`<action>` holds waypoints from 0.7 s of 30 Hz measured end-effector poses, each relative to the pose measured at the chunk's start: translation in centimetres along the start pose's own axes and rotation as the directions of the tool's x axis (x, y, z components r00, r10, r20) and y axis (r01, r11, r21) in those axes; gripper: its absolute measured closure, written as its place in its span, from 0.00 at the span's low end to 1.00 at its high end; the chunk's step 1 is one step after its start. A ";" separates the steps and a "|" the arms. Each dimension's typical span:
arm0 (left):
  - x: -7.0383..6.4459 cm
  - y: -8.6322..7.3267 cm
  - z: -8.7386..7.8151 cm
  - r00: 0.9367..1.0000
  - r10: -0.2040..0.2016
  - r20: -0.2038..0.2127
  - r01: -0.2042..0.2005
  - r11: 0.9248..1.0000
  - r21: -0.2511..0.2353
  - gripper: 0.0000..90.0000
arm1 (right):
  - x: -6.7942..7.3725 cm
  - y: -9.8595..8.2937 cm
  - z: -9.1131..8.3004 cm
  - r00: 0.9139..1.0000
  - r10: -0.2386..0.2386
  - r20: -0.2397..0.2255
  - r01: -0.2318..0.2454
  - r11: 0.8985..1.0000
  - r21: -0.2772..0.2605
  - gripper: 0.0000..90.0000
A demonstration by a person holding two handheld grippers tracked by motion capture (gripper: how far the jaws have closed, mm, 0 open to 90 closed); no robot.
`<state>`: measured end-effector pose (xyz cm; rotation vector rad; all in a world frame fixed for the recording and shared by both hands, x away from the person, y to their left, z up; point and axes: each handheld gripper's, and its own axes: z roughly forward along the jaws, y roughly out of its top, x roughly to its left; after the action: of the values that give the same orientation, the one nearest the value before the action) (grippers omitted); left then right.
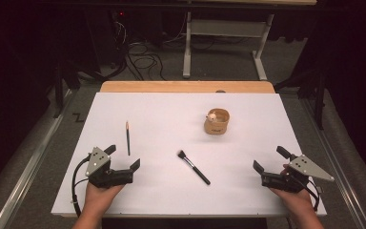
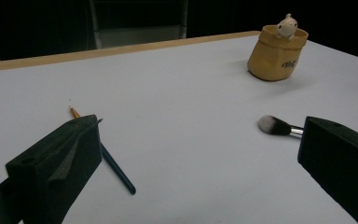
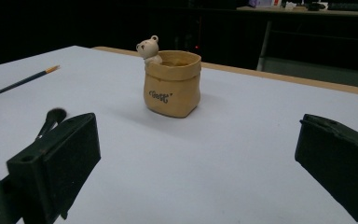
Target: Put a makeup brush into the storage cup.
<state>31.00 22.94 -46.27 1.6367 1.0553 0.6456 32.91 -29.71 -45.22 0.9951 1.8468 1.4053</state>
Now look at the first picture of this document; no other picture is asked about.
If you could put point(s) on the person's left hand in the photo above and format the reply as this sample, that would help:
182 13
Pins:
98 197

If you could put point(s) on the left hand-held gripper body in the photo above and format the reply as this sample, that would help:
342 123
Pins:
97 160

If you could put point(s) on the white table board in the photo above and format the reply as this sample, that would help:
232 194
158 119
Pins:
171 127

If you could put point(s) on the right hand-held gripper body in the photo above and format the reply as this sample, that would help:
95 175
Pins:
309 168

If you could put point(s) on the wooden table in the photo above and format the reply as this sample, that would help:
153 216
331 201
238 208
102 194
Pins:
187 86

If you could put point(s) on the black pencil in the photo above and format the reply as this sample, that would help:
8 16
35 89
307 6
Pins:
128 140

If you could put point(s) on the black makeup brush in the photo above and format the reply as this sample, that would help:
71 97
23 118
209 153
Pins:
193 168

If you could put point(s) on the person's right hand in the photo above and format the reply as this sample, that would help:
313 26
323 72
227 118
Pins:
297 200

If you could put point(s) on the black metal stand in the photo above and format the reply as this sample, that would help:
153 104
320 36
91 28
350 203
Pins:
58 92
319 98

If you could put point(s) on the wooden pen holder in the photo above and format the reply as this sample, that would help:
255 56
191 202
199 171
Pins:
217 125

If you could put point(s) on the metal floor rail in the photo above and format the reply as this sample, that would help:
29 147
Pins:
336 159
31 159

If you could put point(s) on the white metal desk frame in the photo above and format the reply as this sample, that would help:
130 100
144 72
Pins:
225 28

